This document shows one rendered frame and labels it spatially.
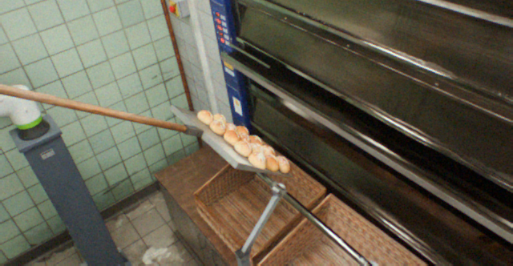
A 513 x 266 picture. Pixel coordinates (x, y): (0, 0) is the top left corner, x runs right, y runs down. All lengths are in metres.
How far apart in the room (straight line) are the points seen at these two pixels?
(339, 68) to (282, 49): 0.34
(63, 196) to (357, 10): 1.81
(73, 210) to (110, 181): 0.77
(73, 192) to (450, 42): 2.02
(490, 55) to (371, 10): 0.41
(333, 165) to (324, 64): 0.52
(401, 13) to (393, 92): 0.29
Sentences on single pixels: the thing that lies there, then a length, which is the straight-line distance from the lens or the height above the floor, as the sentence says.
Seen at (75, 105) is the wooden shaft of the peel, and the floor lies 1.67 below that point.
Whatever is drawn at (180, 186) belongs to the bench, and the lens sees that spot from 2.80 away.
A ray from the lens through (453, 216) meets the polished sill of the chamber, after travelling 1.76.
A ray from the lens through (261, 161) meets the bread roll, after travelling 1.87.
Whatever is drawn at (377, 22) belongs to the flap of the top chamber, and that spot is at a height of 1.79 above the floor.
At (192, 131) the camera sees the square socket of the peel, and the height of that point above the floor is 1.34.
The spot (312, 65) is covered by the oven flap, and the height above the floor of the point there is 1.51.
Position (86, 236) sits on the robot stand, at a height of 0.48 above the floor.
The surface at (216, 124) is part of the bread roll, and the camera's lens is 2.10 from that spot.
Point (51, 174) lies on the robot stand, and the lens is 2.57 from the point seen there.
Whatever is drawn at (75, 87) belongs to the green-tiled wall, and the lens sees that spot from 3.03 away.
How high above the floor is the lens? 2.47
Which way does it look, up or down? 37 degrees down
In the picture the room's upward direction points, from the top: 9 degrees counter-clockwise
